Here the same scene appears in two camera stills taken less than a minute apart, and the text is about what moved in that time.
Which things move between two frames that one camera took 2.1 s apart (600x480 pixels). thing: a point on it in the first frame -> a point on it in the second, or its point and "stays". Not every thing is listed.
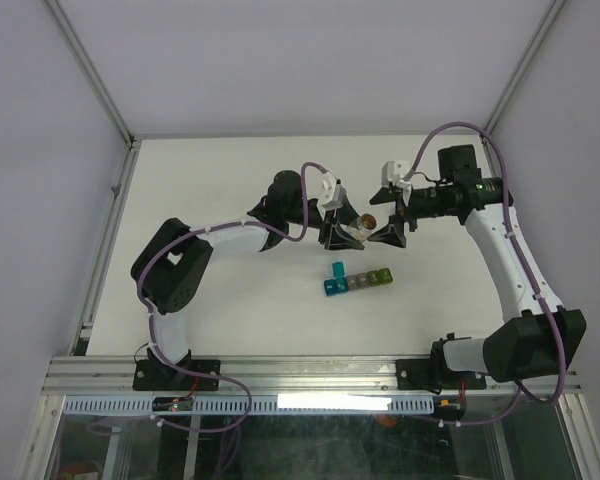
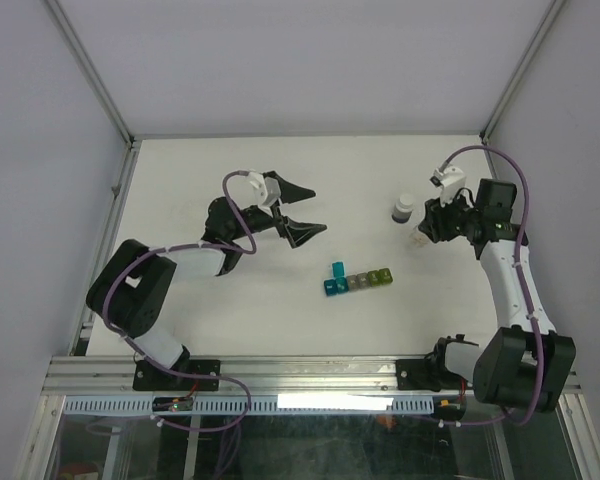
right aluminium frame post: [510, 92] stays
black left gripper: [332, 229] -> [296, 232]
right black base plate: [425, 374] stays
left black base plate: [162, 376] stays
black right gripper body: [426, 202] -> [450, 221]
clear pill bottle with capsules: [365, 225] -> [418, 239]
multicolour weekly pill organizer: [340, 283] stays
